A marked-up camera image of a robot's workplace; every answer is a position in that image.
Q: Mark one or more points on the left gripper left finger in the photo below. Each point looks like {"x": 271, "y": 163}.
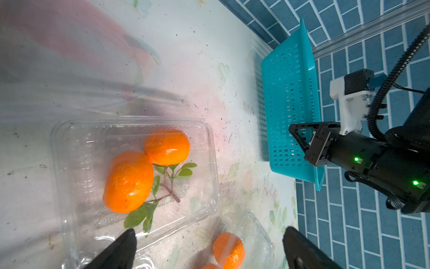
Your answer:
{"x": 119, "y": 255}

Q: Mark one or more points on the teal plastic basket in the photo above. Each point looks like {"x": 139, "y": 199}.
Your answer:
{"x": 291, "y": 96}

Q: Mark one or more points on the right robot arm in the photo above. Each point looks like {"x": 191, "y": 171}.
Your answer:
{"x": 413, "y": 134}

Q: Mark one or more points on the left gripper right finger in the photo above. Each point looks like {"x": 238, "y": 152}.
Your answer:
{"x": 301, "y": 253}

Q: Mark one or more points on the clear container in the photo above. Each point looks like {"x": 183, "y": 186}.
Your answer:
{"x": 83, "y": 150}
{"x": 258, "y": 246}

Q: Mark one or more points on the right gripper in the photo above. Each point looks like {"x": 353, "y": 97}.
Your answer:
{"x": 402, "y": 175}

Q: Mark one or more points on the orange pair with leaves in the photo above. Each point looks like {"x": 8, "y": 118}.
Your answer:
{"x": 138, "y": 181}

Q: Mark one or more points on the front right orange pair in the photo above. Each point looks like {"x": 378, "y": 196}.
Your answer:
{"x": 228, "y": 251}

